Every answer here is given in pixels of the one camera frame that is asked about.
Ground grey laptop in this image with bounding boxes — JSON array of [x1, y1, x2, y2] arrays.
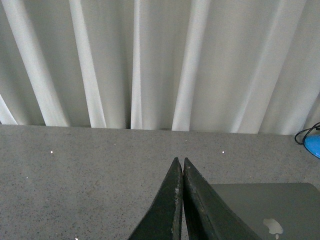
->
[[212, 183, 320, 240]]

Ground black cable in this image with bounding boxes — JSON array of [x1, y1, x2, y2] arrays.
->
[[294, 121, 320, 145]]

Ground blue object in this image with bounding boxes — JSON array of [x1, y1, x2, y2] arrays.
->
[[303, 135, 320, 159]]

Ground white curtain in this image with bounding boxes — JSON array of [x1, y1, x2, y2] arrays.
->
[[0, 0, 320, 135]]

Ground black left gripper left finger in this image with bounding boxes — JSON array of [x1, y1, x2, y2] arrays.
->
[[129, 157, 184, 240]]

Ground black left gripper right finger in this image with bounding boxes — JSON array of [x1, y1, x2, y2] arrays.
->
[[183, 158, 260, 240]]

